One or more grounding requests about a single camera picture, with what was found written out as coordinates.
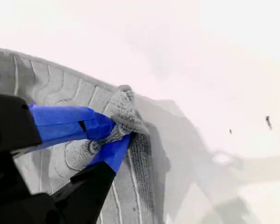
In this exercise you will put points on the grey striped towel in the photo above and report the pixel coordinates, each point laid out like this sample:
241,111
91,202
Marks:
49,81

